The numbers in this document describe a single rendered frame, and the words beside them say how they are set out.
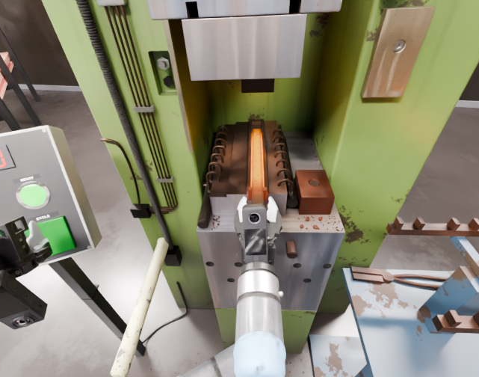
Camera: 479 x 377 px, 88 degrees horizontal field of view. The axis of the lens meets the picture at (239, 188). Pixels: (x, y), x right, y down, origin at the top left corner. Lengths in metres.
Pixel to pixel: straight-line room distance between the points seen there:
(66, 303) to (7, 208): 1.27
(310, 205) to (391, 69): 0.35
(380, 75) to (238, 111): 0.55
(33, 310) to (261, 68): 0.53
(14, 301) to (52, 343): 1.33
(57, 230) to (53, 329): 1.24
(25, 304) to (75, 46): 0.53
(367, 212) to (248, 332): 0.66
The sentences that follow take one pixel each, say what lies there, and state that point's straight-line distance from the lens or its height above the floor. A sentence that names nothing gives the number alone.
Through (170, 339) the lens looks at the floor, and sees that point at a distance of 1.54.
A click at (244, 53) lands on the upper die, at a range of 0.48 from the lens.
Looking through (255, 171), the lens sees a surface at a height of 1.01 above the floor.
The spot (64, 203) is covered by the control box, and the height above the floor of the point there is 1.06.
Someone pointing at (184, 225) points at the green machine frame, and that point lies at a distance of 0.97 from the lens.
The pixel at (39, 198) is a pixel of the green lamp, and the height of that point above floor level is 1.08.
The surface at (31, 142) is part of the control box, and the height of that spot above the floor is 1.18.
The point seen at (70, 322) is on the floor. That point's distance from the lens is 1.82.
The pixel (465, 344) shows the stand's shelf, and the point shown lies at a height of 0.71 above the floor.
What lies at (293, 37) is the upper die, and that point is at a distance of 0.48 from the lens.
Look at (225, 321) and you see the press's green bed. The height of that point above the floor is 0.36.
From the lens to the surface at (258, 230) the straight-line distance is 0.47.
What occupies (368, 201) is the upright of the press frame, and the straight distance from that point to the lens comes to 0.92.
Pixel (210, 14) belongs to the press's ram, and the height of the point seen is 1.37.
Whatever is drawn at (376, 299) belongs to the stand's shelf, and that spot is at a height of 0.71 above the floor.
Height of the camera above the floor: 1.41
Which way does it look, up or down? 40 degrees down
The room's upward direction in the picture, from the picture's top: 3 degrees counter-clockwise
